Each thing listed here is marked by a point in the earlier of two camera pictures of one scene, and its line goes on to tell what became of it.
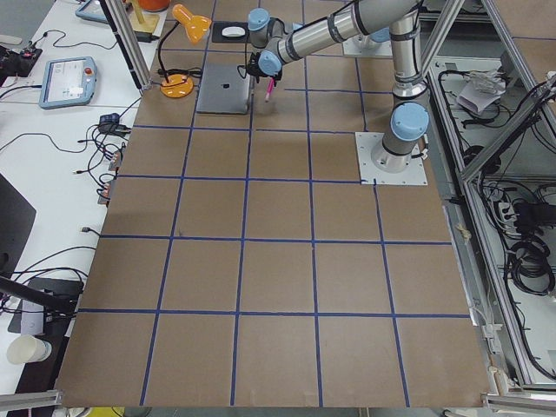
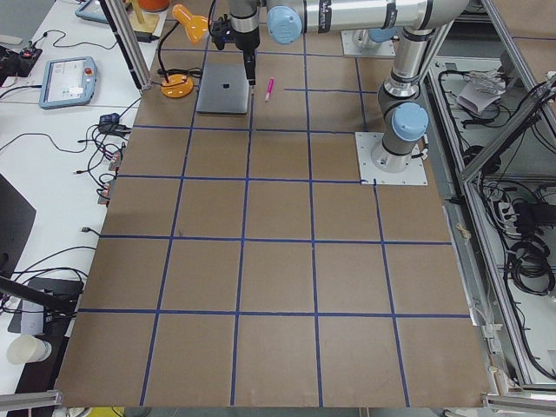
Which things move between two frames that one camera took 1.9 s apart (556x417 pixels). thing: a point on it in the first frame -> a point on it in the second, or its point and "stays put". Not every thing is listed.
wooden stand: (141, 22) stays put
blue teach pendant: (68, 82) stays put
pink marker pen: (269, 89) stays put
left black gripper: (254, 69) -> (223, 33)
